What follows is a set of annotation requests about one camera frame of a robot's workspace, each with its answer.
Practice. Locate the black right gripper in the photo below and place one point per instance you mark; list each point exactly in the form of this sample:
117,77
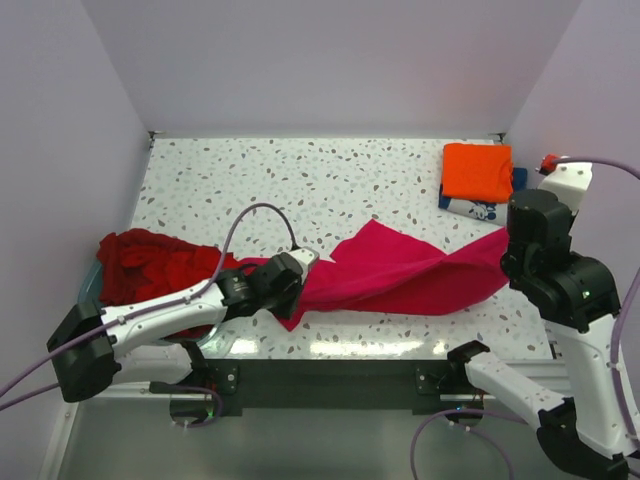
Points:
569,217

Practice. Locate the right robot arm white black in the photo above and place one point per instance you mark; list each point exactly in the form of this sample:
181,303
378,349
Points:
584,433

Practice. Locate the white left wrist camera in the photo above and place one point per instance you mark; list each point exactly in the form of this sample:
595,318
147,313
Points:
305,257

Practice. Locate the red t shirt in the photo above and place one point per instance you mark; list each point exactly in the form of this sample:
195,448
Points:
139,265

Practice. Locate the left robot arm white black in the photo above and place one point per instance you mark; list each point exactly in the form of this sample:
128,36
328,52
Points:
94,348

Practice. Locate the pink t shirt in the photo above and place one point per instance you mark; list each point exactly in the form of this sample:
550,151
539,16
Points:
381,270

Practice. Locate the black metal base frame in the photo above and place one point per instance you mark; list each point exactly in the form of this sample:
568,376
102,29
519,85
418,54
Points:
420,386

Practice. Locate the blue grey cartoon t shirt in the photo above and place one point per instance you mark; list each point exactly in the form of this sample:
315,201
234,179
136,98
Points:
495,213

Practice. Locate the orange folded t shirt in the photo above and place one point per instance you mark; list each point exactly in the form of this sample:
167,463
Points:
465,156

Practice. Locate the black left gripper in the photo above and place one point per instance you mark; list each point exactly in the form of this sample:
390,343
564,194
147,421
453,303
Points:
287,309

